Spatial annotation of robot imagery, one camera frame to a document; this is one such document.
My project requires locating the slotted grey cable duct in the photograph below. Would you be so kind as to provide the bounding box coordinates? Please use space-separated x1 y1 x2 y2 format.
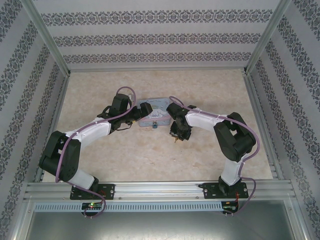
33 201 224 212

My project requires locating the aluminium table side rail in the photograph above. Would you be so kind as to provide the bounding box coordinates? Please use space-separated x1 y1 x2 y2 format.
34 73 71 183
242 72 285 180

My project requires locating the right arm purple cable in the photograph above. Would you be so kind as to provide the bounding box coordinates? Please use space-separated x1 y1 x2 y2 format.
168 95 261 216

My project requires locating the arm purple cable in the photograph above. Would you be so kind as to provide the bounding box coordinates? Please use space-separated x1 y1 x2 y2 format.
54 86 137 217
168 95 261 216

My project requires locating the grey metal panel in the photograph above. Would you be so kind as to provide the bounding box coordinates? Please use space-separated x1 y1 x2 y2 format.
23 198 308 240

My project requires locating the pastel cartoon tin box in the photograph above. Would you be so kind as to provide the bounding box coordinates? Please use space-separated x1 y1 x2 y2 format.
136 98 174 128

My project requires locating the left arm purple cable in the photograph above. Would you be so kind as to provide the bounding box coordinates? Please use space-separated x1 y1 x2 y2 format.
54 86 137 217

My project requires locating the slanted aluminium frame post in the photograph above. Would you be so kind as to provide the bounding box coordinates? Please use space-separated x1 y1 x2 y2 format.
21 0 71 76
242 0 293 75

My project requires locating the left gripper thin black cable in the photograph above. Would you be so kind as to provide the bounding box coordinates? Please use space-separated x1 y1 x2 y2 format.
116 121 134 132

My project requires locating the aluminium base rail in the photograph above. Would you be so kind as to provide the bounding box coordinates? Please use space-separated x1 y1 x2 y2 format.
23 181 294 200

